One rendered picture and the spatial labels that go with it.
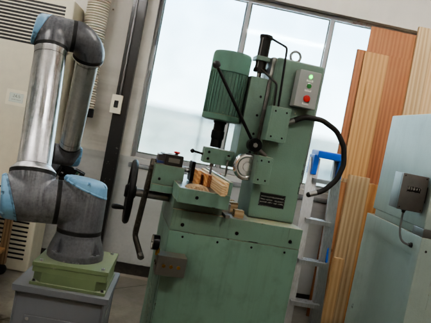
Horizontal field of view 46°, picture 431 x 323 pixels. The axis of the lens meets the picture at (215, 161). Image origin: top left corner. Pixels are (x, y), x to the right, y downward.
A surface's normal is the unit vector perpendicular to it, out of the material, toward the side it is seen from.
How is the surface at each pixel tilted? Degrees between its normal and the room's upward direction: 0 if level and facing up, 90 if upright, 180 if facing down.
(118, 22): 90
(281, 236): 90
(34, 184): 71
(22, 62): 90
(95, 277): 90
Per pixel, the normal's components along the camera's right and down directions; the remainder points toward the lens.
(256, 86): 0.18, 0.09
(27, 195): 0.36, -0.22
